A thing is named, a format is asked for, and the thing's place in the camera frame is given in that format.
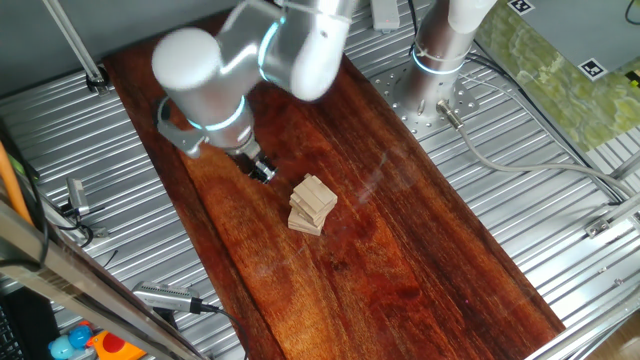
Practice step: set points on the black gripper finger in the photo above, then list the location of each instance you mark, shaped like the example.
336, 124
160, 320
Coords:
259, 176
267, 166

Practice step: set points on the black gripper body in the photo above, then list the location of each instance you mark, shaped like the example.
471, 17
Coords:
247, 157

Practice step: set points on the light wooden Jenga block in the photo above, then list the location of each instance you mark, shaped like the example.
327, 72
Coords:
293, 201

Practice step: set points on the light wooden Jenga tower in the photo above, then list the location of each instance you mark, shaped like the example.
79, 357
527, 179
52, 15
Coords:
315, 197

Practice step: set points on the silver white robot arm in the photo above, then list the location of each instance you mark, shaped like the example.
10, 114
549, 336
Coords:
210, 75

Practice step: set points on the dark red wooden board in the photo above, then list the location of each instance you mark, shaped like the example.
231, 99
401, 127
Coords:
350, 275

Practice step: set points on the black pole clamp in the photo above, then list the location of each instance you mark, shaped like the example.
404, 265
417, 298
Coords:
97, 82

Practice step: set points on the silver tripod pole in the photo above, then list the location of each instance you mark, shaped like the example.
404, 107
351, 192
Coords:
76, 46

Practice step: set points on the orange and blue objects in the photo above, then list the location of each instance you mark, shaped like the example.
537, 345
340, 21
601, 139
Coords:
112, 345

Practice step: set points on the orange pole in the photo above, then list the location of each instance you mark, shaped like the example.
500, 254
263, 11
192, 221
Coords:
12, 185

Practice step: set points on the light blue toy ball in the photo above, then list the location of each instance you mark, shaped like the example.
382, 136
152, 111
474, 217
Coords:
62, 347

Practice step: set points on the black keyboard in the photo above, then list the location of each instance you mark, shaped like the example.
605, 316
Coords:
7, 335

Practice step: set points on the black white marker tag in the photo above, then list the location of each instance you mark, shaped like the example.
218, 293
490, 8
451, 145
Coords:
521, 6
593, 69

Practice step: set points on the green patterned mat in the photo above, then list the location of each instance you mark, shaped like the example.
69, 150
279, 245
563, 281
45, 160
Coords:
560, 85

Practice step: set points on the grey board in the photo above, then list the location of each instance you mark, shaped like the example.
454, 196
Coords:
590, 30

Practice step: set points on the yellow black object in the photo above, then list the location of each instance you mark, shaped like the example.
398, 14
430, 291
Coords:
634, 79

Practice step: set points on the silver camera bracket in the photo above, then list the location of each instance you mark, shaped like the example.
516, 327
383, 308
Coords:
185, 142

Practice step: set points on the silver perforated base plate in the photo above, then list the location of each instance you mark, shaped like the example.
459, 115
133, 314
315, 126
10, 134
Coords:
382, 82

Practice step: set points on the ribbed silver camera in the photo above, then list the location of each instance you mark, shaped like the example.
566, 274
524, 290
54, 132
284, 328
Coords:
162, 296

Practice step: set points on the silver camera stand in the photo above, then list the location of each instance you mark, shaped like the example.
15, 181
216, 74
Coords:
101, 232

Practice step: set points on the black camera stand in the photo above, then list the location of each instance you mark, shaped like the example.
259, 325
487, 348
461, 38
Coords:
165, 316

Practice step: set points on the small grey camera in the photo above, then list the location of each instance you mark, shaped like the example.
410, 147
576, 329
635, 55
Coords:
77, 196

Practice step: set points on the stainless metal frame beam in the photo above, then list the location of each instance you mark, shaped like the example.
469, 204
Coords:
60, 275

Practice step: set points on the aluminium profile with bracket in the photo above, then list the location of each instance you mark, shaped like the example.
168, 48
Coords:
615, 215

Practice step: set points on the aluminium frame rail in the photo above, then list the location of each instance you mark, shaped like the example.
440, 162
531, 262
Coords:
585, 332

